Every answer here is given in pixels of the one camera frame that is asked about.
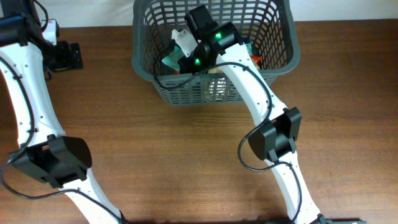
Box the teal white wipes pack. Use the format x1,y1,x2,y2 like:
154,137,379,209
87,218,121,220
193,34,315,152
162,46,185,72

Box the beige snack bag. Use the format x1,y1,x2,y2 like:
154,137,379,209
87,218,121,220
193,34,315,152
203,75,243,103

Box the blue cardboard box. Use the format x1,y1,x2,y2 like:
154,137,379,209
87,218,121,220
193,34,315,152
243,37,253,55

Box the orange pasta packet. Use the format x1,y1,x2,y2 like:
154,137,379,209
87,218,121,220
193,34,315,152
171,55,262,75

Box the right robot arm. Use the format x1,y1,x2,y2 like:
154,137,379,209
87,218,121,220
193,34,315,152
176,5,326,223

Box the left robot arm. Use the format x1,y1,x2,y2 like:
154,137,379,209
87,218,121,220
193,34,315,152
1,0,126,223

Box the grey plastic basket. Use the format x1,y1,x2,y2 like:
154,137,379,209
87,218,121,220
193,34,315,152
131,0,300,106

